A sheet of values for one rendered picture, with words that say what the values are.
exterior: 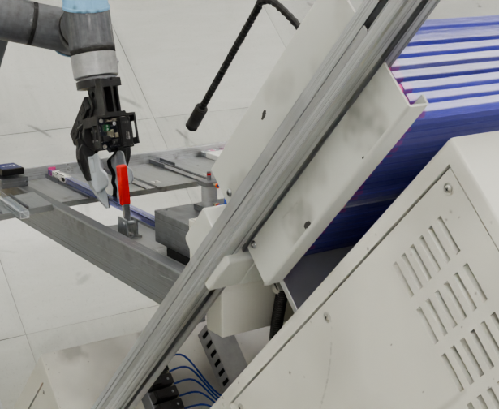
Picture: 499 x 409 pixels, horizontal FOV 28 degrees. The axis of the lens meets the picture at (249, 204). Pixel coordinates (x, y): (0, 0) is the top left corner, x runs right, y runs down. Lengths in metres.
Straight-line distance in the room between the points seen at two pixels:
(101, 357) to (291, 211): 0.91
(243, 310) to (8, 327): 1.35
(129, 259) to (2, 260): 1.25
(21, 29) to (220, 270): 0.75
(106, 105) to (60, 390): 0.52
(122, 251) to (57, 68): 1.69
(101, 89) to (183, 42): 1.70
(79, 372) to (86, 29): 0.62
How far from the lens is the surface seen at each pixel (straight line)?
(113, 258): 1.51
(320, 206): 1.02
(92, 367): 1.89
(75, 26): 1.70
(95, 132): 1.69
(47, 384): 1.88
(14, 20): 1.77
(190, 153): 2.08
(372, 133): 0.94
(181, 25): 3.40
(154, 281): 1.40
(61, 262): 2.72
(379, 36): 0.88
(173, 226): 1.41
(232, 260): 1.14
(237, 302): 1.30
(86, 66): 1.69
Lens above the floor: 2.27
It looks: 49 degrees down
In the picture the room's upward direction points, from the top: 35 degrees clockwise
